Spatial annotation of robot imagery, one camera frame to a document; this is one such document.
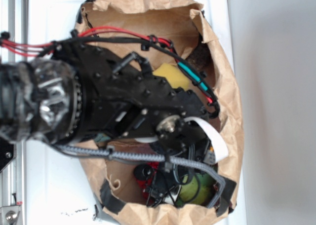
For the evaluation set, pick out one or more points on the green plush animal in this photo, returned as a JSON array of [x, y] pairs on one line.
[[199, 191]]

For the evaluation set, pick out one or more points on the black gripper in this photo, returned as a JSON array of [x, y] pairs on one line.
[[160, 119]]

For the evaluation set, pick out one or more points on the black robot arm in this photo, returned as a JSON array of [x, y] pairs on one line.
[[85, 99]]

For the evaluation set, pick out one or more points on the aluminium frame rail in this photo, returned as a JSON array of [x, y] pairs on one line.
[[13, 27]]

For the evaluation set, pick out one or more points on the yellow sponge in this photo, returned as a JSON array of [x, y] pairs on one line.
[[173, 75]]

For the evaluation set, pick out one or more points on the brown furry toy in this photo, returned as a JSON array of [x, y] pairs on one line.
[[200, 58]]

